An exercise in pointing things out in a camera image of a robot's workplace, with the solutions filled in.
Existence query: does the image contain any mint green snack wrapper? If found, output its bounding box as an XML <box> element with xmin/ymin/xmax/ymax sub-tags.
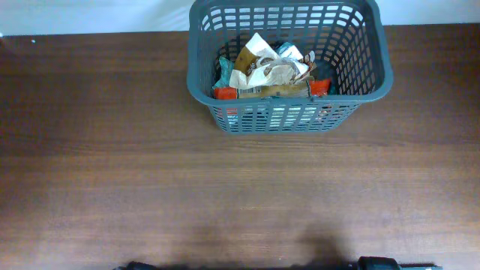
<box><xmin>212</xmin><ymin>56</ymin><xmax>234</xmax><ymax>89</ymax></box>

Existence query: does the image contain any orange biscuit packet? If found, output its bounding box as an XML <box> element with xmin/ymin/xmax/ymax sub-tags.
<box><xmin>214</xmin><ymin>78</ymin><xmax>332</xmax><ymax>100</ymax></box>

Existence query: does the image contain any blue rectangular carton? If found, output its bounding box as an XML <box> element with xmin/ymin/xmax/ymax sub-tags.
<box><xmin>275</xmin><ymin>42</ymin><xmax>304</xmax><ymax>61</ymax></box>

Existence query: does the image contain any beige Pantree snack bag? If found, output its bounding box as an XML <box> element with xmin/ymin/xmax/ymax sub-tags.
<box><xmin>295</xmin><ymin>51</ymin><xmax>317</xmax><ymax>80</ymax></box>

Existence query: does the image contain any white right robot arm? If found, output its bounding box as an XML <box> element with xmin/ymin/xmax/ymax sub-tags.
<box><xmin>357</xmin><ymin>256</ymin><xmax>443</xmax><ymax>270</ymax></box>

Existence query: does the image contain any grey plastic mesh basket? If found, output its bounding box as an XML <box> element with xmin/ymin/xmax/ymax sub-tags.
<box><xmin>187</xmin><ymin>0</ymin><xmax>393</xmax><ymax>134</ymax></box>

